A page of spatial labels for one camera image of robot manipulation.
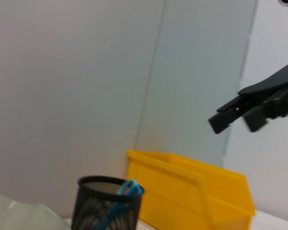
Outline black mesh pen holder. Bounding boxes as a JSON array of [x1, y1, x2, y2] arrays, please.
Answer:
[[71, 176, 144, 230]]

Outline blue scissors with sheath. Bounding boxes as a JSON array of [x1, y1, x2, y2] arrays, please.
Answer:
[[93, 179, 144, 230]]

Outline translucent green fruit bowl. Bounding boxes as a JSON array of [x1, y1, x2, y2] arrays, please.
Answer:
[[0, 193, 72, 230]]

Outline yellow plastic bin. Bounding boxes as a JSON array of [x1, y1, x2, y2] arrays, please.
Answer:
[[126, 149, 256, 230]]

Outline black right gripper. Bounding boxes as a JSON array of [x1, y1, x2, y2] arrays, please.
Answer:
[[208, 60, 288, 134]]

